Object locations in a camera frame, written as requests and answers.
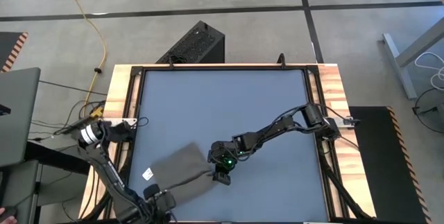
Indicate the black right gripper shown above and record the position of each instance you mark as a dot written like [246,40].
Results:
[222,154]

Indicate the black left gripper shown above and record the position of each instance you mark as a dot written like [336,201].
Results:
[161,205]

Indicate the grey woven towel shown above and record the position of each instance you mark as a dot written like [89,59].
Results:
[184,168]

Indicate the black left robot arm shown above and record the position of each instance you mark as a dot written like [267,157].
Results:
[104,168]

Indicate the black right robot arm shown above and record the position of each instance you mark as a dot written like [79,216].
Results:
[274,130]

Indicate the blue grey table mat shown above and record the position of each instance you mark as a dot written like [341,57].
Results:
[225,95]

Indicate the black computer tower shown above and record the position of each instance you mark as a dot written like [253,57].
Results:
[197,43]

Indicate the grey side desk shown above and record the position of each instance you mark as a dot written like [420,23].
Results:
[21,189]

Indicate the black computer mouse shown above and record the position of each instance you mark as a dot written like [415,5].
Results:
[12,211]

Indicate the person's hand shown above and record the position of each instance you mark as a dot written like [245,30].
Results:
[5,218]

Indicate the black mat orange striped edge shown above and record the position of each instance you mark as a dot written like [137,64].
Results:
[388,168]
[8,49]

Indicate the grey laptop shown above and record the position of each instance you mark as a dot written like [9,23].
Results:
[17,120]

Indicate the light wooden desk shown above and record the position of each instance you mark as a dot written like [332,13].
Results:
[399,64]

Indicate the black aluminium table frame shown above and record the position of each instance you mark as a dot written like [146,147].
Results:
[243,67]

